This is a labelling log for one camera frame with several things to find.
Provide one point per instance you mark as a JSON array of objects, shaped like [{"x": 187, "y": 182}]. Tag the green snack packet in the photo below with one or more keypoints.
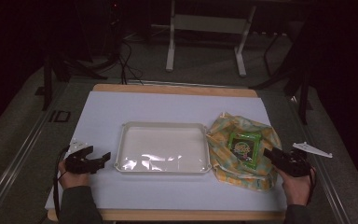
[{"x": 244, "y": 149}]

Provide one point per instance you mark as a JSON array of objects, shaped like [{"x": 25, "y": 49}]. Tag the white plastic tray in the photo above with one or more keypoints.
[{"x": 163, "y": 147}]

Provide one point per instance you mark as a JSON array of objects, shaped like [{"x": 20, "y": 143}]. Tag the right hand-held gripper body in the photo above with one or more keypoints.
[{"x": 293, "y": 163}]

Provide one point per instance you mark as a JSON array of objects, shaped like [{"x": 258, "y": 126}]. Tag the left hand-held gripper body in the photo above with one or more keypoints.
[{"x": 76, "y": 163}]

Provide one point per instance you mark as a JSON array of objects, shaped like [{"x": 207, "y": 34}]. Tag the black floor socket box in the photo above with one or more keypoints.
[{"x": 61, "y": 116}]

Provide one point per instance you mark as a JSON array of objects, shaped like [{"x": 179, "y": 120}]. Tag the white metal stand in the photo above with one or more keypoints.
[{"x": 208, "y": 23}]

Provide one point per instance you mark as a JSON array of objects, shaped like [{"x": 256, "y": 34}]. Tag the white table mat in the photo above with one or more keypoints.
[{"x": 167, "y": 105}]

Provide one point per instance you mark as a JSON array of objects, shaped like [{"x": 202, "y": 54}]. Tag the black metal stand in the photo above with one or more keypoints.
[
  {"x": 48, "y": 81},
  {"x": 303, "y": 90}
]

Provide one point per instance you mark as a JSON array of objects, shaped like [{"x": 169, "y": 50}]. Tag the person's left hand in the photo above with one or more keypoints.
[{"x": 73, "y": 179}]

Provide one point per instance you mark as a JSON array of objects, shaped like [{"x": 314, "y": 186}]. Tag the person's right hand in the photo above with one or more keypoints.
[{"x": 296, "y": 186}]

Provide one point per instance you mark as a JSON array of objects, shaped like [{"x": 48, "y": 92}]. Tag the yellow patterned cloth bag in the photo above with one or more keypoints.
[{"x": 227, "y": 161}]

